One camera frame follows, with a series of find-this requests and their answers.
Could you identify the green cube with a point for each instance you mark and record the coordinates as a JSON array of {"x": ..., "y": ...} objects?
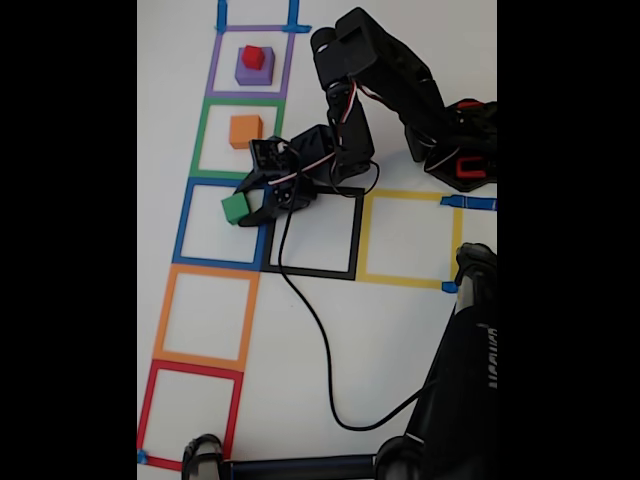
[{"x": 235, "y": 209}]

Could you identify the orange square block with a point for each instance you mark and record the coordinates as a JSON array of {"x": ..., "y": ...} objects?
[{"x": 246, "y": 131}]

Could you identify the small red cube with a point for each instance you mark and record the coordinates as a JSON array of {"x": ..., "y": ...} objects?
[{"x": 252, "y": 57}]

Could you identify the purple square block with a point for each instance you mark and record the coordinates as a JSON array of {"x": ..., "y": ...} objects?
[{"x": 255, "y": 77}]

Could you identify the long blue tape strip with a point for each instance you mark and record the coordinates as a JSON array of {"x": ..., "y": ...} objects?
[{"x": 475, "y": 203}]

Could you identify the small blue tape piece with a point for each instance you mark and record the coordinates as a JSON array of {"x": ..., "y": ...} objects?
[
  {"x": 142, "y": 456},
  {"x": 449, "y": 287}
]

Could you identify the black tripod stand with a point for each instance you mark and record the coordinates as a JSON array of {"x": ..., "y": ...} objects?
[{"x": 450, "y": 400}]

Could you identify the green square frame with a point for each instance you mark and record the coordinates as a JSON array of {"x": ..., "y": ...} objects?
[{"x": 197, "y": 145}]

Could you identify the blue square frame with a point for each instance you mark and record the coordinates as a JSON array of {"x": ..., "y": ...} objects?
[{"x": 181, "y": 225}]

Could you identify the black square frame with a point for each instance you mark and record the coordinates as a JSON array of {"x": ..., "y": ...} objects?
[{"x": 357, "y": 235}]

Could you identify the yellow square frame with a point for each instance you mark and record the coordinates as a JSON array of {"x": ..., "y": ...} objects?
[{"x": 400, "y": 194}]

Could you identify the purple square frame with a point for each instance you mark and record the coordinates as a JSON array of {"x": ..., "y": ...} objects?
[{"x": 212, "y": 65}]

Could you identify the orange square frame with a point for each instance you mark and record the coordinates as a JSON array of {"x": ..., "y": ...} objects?
[{"x": 162, "y": 320}]

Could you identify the red square frame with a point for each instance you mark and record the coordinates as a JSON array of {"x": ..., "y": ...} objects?
[{"x": 146, "y": 410}]

